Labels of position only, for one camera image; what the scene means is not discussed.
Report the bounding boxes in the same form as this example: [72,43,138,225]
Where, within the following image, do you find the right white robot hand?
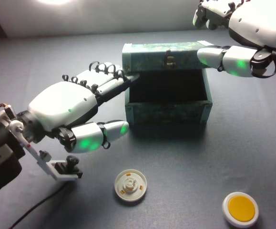
[192,0,276,78]

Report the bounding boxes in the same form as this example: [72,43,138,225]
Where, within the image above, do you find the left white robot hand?
[27,61,141,154]

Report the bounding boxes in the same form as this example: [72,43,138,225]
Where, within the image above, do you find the teal chest box base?
[124,68,214,126]

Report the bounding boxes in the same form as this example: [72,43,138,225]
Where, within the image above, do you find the white round disc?
[114,168,148,203]

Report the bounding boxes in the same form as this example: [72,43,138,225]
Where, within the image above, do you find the grey table cloth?
[0,28,276,229]

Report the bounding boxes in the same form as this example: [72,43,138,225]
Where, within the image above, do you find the yellow button with white rim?
[222,191,259,228]

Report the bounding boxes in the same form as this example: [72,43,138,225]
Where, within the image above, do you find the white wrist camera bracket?
[0,109,84,183]

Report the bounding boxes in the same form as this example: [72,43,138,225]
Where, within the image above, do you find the thin black cable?
[9,182,68,229]

